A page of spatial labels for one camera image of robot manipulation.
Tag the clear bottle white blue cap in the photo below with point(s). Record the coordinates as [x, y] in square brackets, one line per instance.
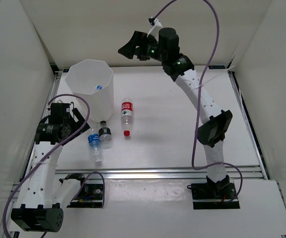
[99, 87]

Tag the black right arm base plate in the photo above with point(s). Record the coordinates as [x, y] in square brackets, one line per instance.
[205, 198]

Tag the blue label clear bottle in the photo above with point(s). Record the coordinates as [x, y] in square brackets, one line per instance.
[95, 145]

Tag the white octagonal plastic bin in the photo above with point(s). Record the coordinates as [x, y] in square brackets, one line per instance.
[82, 79]

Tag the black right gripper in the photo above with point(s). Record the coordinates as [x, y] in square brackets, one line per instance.
[128, 50]

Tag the black label bottle black cap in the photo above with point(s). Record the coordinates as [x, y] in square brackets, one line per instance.
[104, 131]

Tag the red label bottle red cap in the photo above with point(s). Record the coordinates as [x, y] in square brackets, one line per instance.
[127, 116]

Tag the aluminium front rail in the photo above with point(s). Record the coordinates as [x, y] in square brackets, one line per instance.
[248, 172]

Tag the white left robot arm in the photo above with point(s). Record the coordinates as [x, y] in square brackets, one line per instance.
[42, 209]

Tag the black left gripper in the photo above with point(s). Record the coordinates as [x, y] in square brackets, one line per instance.
[81, 120]

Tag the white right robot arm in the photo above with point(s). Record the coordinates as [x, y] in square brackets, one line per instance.
[215, 121]

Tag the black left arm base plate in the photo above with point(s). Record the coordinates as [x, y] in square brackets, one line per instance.
[91, 196]

